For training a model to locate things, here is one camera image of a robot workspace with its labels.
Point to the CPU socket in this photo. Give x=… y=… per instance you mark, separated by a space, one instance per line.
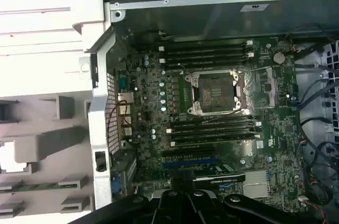
x=214 y=91

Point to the green RAM stick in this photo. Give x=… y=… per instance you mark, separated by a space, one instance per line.
x=29 y=188

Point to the black RAM slot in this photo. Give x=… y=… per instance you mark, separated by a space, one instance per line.
x=212 y=121
x=206 y=57
x=212 y=133
x=206 y=45
x=212 y=127
x=206 y=63
x=206 y=51
x=212 y=139

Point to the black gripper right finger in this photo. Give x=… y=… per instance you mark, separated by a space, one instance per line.
x=251 y=210

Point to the silver CPU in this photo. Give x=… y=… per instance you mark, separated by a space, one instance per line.
x=6 y=156

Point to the round coin cell battery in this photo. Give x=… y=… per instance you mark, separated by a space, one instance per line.
x=278 y=57

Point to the grey parts rack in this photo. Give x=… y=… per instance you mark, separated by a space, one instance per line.
x=53 y=139

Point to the silver metal drive cage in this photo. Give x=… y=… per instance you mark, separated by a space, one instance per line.
x=332 y=94

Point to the blue expansion slot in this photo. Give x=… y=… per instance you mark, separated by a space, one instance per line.
x=190 y=163

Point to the blue D-sub port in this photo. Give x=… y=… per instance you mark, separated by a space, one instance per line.
x=123 y=82
x=115 y=185

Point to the black graphics card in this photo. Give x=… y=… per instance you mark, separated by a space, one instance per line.
x=219 y=177

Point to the metal socket locking lever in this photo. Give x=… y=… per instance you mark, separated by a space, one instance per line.
x=227 y=114
x=182 y=67

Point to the black expansion slot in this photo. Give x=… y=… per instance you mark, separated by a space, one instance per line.
x=188 y=152

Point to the small silver capacitor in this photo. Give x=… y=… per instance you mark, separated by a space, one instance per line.
x=162 y=93
x=163 y=100
x=146 y=56
x=162 y=84
x=163 y=108
x=146 y=62

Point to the green motherboard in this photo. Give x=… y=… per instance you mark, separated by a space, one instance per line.
x=280 y=128

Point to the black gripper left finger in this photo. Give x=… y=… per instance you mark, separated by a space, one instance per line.
x=127 y=210

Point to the black silver PC case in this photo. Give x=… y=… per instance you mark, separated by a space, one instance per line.
x=99 y=102

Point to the metal socket cover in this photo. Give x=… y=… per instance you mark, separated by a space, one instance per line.
x=249 y=89

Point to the silver finned heatsink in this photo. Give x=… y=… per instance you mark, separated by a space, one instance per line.
x=255 y=181

